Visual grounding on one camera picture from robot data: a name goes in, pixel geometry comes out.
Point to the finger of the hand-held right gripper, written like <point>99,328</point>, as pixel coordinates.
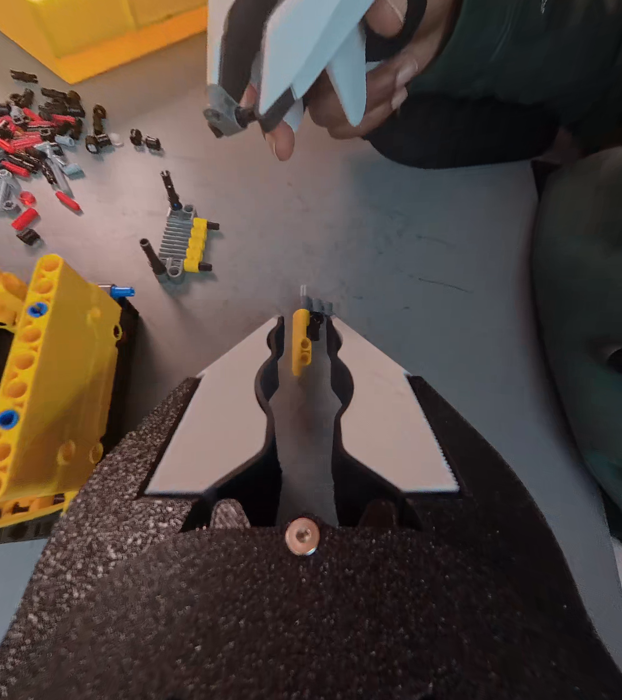
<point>234,54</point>
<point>311,49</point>

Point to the red lego pin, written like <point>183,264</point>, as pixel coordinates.
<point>68,201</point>

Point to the black lego elbow connector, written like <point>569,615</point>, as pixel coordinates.
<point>97,142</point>

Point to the long black lego pin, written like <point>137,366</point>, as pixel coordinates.
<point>23,75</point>

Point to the person's right hand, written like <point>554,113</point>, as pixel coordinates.
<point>376,109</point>

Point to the grey grille yellow lego subassembly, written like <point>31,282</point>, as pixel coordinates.
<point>179,240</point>

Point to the grey lego connector black pin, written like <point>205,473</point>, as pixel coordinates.
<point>223,112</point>

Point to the yellow black lego robot build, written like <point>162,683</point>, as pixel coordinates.
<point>53,372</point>

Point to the yellow grey lego arm assembly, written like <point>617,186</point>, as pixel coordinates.
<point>301,344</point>

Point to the yellow plastic parts bin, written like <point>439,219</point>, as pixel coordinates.
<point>97,33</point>

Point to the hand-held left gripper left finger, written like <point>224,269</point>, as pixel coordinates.
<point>218,432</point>

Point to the pile of small lego pins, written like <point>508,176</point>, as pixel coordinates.
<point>15,142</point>

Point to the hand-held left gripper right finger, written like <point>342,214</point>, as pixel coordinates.
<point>393,432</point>

